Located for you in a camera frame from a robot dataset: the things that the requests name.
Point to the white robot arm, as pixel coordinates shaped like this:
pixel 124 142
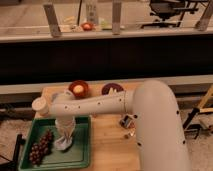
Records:
pixel 159 130

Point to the clear bottle in background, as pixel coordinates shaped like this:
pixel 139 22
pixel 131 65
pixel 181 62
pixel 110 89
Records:
pixel 91 11

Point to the green plastic tray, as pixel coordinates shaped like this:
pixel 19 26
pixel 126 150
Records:
pixel 77 156

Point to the grey post middle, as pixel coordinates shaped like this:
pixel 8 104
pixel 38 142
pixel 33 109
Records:
pixel 116 16

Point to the red bowl with egg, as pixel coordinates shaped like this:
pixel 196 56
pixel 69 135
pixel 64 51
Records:
pixel 79 88

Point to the grey post left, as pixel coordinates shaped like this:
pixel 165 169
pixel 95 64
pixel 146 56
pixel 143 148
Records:
pixel 52 20

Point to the black office chair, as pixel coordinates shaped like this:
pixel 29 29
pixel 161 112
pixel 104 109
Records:
pixel 171 12

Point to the yellow black stand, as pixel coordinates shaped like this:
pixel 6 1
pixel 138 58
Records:
pixel 200 108

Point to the small metallic object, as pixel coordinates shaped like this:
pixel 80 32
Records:
pixel 127 122

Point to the white towel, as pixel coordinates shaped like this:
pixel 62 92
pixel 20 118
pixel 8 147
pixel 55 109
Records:
pixel 63 142

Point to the dark red grape bunch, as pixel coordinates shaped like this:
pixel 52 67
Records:
pixel 42 148

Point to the dark purple bowl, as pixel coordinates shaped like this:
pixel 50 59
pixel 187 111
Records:
pixel 111 87

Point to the grey post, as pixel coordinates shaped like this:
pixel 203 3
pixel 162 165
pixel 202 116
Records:
pixel 116 16
pixel 202 24
pixel 52 20

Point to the grey post right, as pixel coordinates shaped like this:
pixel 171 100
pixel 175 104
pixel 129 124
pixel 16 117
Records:
pixel 202 24

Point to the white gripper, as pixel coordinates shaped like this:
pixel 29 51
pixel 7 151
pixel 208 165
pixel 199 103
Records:
pixel 65 125

